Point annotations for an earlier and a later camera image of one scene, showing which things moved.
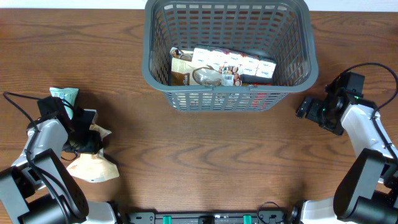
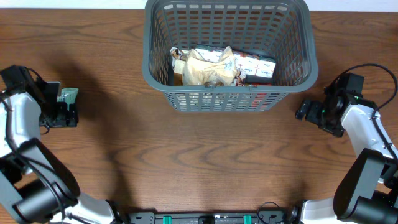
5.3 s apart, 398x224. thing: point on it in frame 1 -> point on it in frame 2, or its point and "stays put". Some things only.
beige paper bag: x=94 y=167 -> x=197 y=71
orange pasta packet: x=222 y=101 stays put
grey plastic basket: x=281 y=30 stays put
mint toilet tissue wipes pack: x=69 y=94 stays put
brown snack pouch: x=175 y=52 stays put
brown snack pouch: x=183 y=74 -> x=239 y=79
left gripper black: x=92 y=139 -> x=60 y=116
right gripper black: x=313 y=110 stays put
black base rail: x=264 y=217 stays put
